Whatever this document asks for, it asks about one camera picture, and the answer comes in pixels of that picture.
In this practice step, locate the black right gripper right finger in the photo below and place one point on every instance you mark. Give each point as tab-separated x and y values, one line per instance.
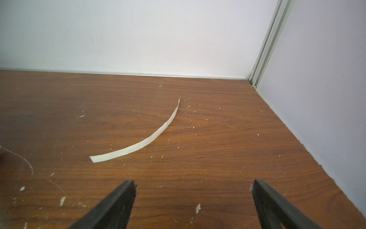
275	211

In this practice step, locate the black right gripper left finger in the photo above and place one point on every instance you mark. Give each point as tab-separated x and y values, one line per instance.
113	212

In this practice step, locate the white torn paper strip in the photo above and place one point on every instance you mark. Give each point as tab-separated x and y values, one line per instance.
137	146

